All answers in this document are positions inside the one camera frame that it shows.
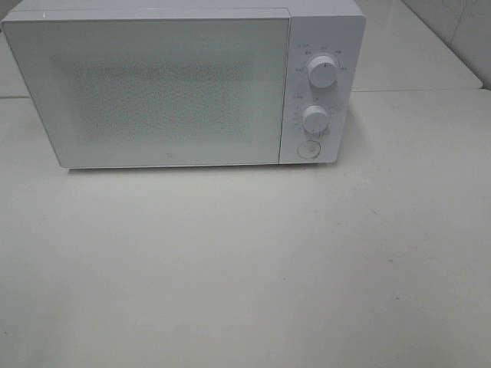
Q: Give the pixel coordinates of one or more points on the round door release button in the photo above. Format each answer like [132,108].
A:
[309,149]

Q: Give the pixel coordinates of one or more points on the white timer knob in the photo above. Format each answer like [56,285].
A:
[315,119]

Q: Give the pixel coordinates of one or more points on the white microwave door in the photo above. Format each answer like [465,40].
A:
[114,94]

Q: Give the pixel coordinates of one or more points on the upper white power knob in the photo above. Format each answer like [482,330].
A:
[323,70]

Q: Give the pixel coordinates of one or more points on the white microwave oven body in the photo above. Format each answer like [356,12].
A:
[334,27]

